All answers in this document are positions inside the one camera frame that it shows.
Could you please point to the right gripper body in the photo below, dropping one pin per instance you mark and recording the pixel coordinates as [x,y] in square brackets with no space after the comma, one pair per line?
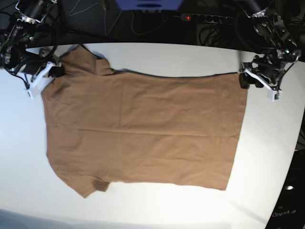
[26,62]

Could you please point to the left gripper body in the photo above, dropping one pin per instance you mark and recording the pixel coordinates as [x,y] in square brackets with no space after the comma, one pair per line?
[269,67]

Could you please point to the brown T-shirt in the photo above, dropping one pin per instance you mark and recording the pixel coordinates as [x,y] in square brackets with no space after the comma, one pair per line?
[106,126]

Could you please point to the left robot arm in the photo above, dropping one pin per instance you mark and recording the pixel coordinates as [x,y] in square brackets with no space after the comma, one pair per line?
[269,24]

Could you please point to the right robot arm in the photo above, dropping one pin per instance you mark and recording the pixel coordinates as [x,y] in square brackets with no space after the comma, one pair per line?
[32,18]

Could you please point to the black power strip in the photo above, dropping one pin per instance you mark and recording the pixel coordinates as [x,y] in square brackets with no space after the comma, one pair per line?
[206,18]

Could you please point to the blue plastic box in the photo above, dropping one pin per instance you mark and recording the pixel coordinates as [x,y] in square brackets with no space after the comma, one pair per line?
[149,4]

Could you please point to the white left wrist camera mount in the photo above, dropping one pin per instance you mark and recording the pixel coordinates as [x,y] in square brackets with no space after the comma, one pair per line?
[273,93]

